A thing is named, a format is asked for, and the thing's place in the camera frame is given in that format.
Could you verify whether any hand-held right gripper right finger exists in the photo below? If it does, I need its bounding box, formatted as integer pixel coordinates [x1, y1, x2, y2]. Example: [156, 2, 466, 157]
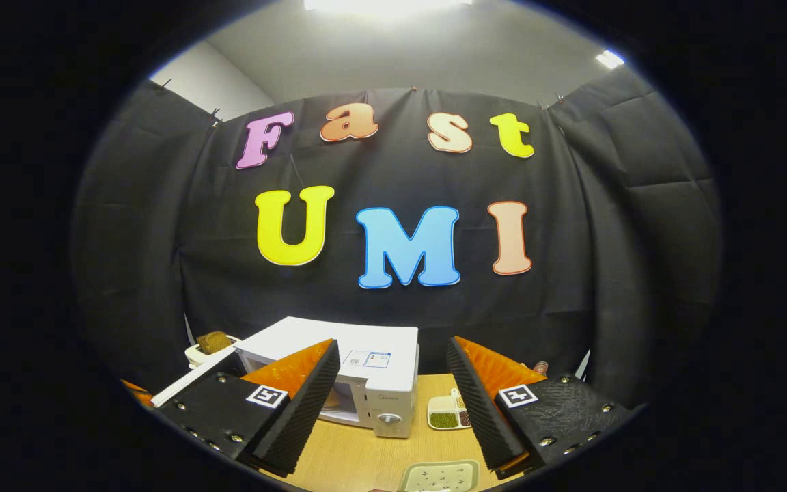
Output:
[445, 335, 641, 480]

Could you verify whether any white compartment tray with beans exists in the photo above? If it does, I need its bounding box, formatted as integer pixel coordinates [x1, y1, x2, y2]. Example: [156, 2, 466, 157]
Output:
[427, 387, 473, 432]

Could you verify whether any large ceiling light panel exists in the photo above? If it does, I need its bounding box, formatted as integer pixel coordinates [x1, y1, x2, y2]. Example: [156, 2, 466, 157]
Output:
[303, 0, 474, 18]

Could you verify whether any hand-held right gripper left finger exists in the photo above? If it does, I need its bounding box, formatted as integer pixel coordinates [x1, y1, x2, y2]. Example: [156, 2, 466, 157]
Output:
[154, 338, 342, 478]

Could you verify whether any black backdrop cloth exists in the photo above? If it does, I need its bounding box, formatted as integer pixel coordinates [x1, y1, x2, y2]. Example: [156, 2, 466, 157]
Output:
[72, 65, 723, 412]

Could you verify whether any brown bread slice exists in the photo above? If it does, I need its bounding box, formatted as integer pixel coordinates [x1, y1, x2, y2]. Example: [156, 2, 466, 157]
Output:
[195, 331, 232, 355]

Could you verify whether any white toaster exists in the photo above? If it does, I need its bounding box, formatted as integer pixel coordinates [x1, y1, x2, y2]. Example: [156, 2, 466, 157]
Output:
[183, 333, 243, 370]

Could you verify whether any cream dotted square plate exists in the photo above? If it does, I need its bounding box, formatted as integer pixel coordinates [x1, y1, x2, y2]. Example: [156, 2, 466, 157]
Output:
[398, 459, 481, 492]

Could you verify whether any white microwave oven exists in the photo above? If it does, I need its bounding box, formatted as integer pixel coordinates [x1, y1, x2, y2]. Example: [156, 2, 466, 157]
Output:
[151, 316, 421, 440]

